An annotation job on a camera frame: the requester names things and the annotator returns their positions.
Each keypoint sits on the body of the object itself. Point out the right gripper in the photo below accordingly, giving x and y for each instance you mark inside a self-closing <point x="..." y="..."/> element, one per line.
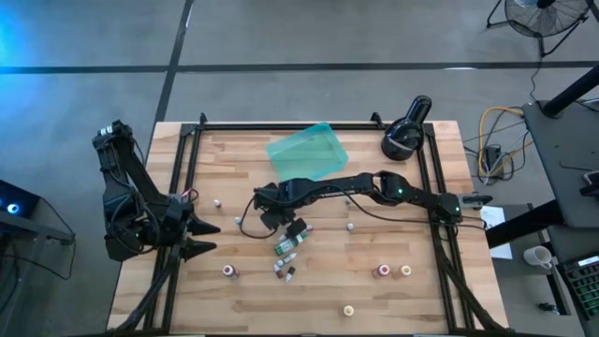
<point x="276" y="199"/>

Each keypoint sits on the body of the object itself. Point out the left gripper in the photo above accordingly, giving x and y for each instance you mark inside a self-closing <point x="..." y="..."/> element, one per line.
<point x="177" y="224"/>

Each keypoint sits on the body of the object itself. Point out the small dark red dropper bottle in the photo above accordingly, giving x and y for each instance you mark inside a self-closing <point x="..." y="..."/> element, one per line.
<point x="217" y="203"/>

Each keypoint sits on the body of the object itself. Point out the small navy dropper bottle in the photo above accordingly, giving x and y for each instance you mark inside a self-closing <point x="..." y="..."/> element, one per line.
<point x="349" y="227"/>

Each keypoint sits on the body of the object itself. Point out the teal plastic bin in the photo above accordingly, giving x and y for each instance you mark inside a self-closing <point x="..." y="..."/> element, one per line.
<point x="304" y="154"/>

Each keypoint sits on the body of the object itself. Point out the yellow-capped small bottle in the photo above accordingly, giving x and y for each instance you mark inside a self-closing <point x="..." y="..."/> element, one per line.
<point x="348" y="310"/>

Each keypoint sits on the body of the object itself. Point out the large red bottle orange tip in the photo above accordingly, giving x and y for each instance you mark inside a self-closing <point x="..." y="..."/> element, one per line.
<point x="383" y="269"/>

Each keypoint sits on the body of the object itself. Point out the large orange bottle yellow tip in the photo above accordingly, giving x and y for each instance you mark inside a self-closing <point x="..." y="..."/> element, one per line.
<point x="405" y="270"/>

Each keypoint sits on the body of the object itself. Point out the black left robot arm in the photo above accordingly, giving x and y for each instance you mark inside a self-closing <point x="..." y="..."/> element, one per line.
<point x="126" y="196"/>

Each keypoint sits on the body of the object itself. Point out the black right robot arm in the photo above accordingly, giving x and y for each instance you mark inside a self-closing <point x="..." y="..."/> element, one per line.
<point x="398" y="192"/>

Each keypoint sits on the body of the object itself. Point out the small dark green labelled bottle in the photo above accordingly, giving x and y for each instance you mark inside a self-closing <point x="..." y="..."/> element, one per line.
<point x="291" y="258"/>

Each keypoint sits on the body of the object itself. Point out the black desk lamp head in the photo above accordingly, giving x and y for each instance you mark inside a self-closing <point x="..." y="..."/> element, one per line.
<point x="402" y="136"/>

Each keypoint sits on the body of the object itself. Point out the black metal stand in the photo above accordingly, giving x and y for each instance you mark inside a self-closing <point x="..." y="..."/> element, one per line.
<point x="47" y="234"/>

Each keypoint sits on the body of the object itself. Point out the black computer blue light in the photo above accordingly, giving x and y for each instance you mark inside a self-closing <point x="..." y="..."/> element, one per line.
<point x="23" y="196"/>

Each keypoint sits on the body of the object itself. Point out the white paper sheet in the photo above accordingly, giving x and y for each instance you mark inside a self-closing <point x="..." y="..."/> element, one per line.
<point x="496" y="217"/>

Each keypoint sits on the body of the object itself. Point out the black power adapter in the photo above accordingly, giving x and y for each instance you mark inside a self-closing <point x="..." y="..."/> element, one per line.
<point x="493" y="156"/>

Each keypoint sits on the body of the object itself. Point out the white mug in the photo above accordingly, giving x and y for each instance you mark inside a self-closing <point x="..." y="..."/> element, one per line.
<point x="536" y="256"/>

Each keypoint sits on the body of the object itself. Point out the small black clip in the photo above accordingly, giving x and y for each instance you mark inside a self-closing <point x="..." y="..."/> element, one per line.
<point x="547" y="307"/>

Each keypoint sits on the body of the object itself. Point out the black side desk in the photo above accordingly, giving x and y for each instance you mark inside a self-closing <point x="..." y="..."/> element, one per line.
<point x="557" y="154"/>

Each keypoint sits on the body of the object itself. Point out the black keyboard teal keys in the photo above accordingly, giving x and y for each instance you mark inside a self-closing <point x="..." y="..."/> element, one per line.
<point x="585" y="285"/>

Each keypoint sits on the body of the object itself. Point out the black floor fan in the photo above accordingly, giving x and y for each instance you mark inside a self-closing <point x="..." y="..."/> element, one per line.
<point x="524" y="21"/>

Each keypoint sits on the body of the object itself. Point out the black pole stand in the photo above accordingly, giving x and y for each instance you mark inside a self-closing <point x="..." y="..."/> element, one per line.
<point x="571" y="91"/>

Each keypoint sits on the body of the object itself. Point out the black aluminium frame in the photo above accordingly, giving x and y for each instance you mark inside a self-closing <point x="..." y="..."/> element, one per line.
<point x="234" y="126"/>

